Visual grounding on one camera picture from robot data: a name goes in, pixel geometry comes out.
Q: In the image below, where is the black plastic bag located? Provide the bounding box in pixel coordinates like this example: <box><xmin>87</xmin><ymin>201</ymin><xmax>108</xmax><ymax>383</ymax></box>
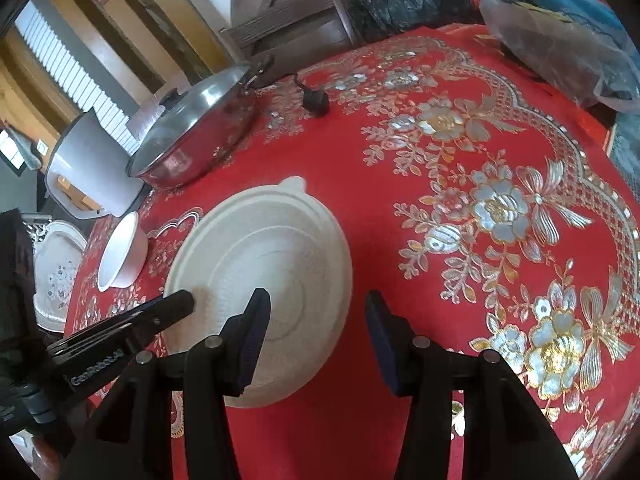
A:
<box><xmin>347</xmin><ymin>0</ymin><xmax>488</xmax><ymax>43</ymax></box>

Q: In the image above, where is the red floral tablecloth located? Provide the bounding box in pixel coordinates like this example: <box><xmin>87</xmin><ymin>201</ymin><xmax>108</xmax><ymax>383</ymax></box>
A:
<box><xmin>62</xmin><ymin>22</ymin><xmax>640</xmax><ymax>480</ymax></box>

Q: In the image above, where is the clear plastic bag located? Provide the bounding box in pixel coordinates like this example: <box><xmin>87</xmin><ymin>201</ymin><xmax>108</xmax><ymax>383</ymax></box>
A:
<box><xmin>479</xmin><ymin>0</ymin><xmax>640</xmax><ymax>111</ymax></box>

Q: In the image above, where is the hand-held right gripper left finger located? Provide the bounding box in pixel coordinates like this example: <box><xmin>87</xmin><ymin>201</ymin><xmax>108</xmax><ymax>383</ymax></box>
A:
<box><xmin>60</xmin><ymin>287</ymin><xmax>273</xmax><ymax>480</ymax></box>

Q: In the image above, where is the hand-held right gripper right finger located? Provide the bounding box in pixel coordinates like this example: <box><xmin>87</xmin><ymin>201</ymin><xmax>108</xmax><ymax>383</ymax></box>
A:
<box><xmin>365</xmin><ymin>290</ymin><xmax>571</xmax><ymax>480</ymax></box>

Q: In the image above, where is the black power cable with plug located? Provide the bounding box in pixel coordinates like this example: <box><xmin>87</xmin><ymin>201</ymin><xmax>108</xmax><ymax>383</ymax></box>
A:
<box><xmin>292</xmin><ymin>74</ymin><xmax>331</xmax><ymax>117</ymax></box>

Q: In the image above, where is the small white bowl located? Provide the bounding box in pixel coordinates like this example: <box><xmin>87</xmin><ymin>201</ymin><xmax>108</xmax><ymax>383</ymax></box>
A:
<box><xmin>96</xmin><ymin>211</ymin><xmax>149</xmax><ymax>293</ymax></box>

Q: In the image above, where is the white ornate tray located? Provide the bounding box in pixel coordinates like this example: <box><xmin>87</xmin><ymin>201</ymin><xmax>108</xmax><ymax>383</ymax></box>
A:
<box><xmin>32</xmin><ymin>215</ymin><xmax>88</xmax><ymax>333</ymax></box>

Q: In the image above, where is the stainless steel electric wok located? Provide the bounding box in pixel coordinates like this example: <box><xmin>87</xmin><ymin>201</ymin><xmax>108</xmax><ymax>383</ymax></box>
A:
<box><xmin>126</xmin><ymin>54</ymin><xmax>276</xmax><ymax>188</ymax></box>

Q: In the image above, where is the glass wok lid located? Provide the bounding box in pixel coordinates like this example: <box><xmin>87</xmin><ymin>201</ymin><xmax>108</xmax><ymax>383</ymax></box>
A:
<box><xmin>127</xmin><ymin>64</ymin><xmax>251</xmax><ymax>178</ymax></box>

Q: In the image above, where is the white electric kettle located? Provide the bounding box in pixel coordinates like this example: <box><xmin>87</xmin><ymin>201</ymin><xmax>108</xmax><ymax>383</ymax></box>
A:
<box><xmin>45</xmin><ymin>108</ymin><xmax>146</xmax><ymax>221</ymax></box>

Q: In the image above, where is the blue plastic bag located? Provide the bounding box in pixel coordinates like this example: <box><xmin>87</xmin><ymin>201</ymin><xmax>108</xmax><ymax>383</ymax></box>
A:
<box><xmin>520</xmin><ymin>0</ymin><xmax>637</xmax><ymax>61</ymax></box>

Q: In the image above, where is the dark framed picture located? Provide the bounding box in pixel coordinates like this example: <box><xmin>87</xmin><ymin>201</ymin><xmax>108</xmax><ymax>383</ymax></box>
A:
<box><xmin>0</xmin><ymin>130</ymin><xmax>26</xmax><ymax>177</ymax></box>

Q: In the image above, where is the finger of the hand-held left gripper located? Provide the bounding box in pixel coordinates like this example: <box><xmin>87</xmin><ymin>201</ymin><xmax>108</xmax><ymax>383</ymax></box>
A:
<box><xmin>47</xmin><ymin>289</ymin><xmax>197</xmax><ymax>397</ymax></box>

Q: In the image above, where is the brown wooden chair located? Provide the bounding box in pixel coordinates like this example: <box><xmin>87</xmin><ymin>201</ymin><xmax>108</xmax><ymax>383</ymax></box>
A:
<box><xmin>220</xmin><ymin>0</ymin><xmax>358</xmax><ymax>68</ymax></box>

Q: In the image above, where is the white ribbed disposable plate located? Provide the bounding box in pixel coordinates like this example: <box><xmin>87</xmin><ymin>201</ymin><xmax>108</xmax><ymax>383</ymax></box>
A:
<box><xmin>162</xmin><ymin>176</ymin><xmax>353</xmax><ymax>409</ymax></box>

